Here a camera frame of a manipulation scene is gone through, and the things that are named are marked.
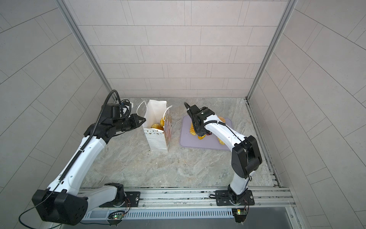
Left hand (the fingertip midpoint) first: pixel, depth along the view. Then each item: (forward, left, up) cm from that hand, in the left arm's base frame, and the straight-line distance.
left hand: (148, 117), depth 74 cm
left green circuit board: (-40, +12, -20) cm, 47 cm away
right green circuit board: (-39, -46, -25) cm, 65 cm away
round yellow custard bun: (+7, -4, -15) cm, 17 cm away
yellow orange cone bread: (+1, -29, -24) cm, 37 cm away
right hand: (+1, -31, -15) cm, 34 cm away
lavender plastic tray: (-1, -35, -24) cm, 42 cm away
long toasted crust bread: (-2, -41, -22) cm, 47 cm away
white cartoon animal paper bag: (-8, -4, -11) cm, 14 cm away
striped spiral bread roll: (+6, -23, -22) cm, 32 cm away
